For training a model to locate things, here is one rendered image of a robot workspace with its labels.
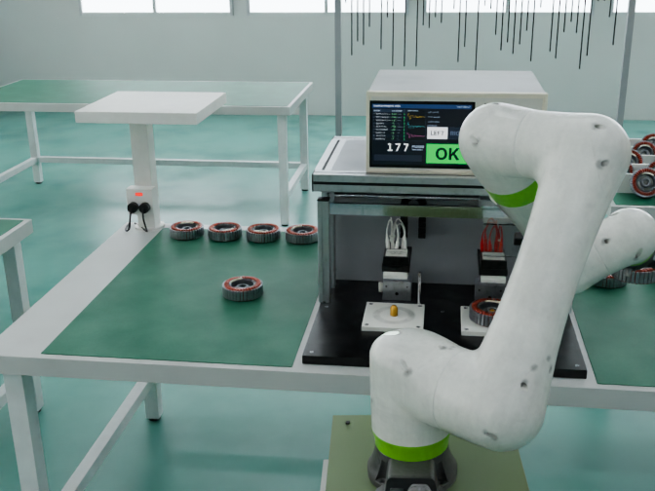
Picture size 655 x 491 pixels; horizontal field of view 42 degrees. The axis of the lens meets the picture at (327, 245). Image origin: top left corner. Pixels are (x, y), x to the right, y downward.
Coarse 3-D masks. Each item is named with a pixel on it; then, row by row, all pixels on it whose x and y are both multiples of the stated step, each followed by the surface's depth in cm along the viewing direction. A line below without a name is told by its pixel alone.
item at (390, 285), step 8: (384, 280) 224; (392, 280) 224; (400, 280) 224; (408, 280) 224; (384, 288) 225; (392, 288) 224; (400, 288) 224; (408, 288) 224; (384, 296) 225; (392, 296) 225; (400, 296) 225; (408, 296) 224
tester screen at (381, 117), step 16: (384, 112) 210; (400, 112) 209; (416, 112) 208; (432, 112) 208; (448, 112) 207; (464, 112) 207; (384, 128) 211; (400, 128) 210; (416, 128) 210; (384, 144) 212; (416, 144) 211
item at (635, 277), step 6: (624, 270) 196; (636, 270) 195; (642, 270) 195; (648, 270) 195; (654, 270) 196; (612, 276) 200; (618, 276) 198; (624, 276) 197; (630, 276) 196; (636, 276) 195; (642, 276) 195; (648, 276) 195; (654, 276) 196; (624, 282) 198; (630, 282) 197; (636, 282) 196; (642, 282) 195; (648, 282) 196; (654, 282) 196
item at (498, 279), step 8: (480, 256) 215; (488, 256) 213; (480, 264) 214; (488, 264) 211; (496, 264) 210; (504, 264) 210; (480, 272) 211; (488, 272) 211; (496, 272) 211; (504, 272) 211; (480, 280) 223; (488, 280) 210; (496, 280) 209; (504, 280) 209
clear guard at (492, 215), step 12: (492, 204) 206; (492, 216) 197; (504, 216) 196; (492, 228) 191; (504, 228) 191; (516, 228) 191; (492, 240) 190; (504, 240) 190; (492, 252) 189; (504, 252) 189; (516, 252) 188
